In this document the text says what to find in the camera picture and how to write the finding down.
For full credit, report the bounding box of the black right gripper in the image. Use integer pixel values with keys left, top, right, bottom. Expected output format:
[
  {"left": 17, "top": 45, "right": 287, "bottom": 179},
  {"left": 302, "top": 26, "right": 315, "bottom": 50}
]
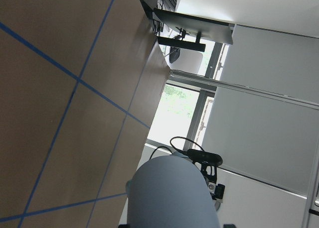
[{"left": 200, "top": 164, "right": 225, "bottom": 203}]

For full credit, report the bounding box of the light blue plastic cup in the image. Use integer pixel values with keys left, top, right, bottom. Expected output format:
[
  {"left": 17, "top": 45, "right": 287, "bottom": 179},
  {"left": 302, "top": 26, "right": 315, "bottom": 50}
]
[{"left": 127, "top": 155, "right": 220, "bottom": 228}]

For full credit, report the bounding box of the grey computer monitor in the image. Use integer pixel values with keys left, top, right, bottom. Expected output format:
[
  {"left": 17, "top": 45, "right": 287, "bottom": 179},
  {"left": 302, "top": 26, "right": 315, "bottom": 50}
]
[{"left": 154, "top": 8, "right": 233, "bottom": 45}]

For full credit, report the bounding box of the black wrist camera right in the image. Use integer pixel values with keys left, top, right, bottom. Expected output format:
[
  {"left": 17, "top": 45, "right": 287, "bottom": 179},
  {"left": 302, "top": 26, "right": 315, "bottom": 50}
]
[{"left": 186, "top": 149, "right": 223, "bottom": 166}]

